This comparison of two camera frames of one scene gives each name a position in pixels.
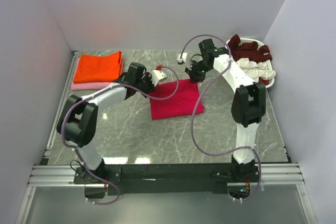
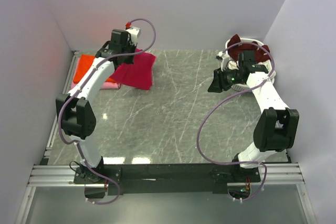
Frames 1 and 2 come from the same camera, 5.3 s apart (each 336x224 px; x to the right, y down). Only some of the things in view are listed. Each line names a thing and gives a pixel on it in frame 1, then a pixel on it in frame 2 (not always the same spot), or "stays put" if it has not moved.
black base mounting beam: (142, 178) stays put
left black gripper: (148, 76) → (129, 61)
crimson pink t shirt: (183, 103) → (138, 75)
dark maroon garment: (249, 50) stays put
